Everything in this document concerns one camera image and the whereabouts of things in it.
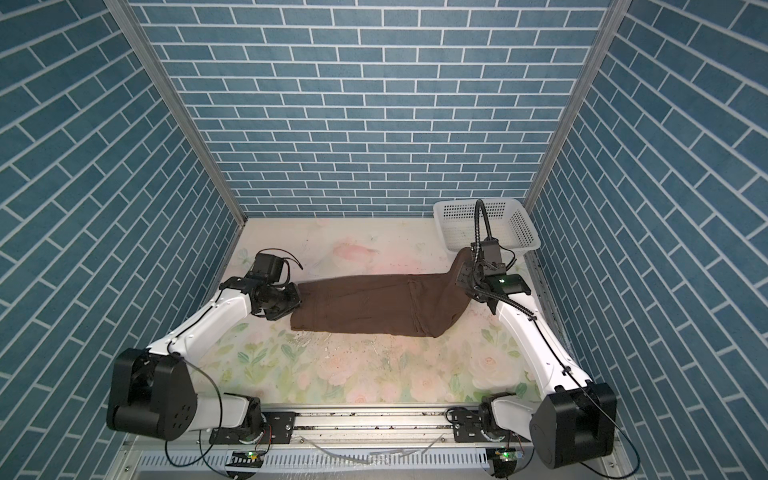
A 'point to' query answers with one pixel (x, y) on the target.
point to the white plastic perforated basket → (510, 220)
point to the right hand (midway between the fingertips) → (464, 270)
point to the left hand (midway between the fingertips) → (302, 302)
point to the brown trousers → (422, 305)
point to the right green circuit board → (504, 457)
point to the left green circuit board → (246, 459)
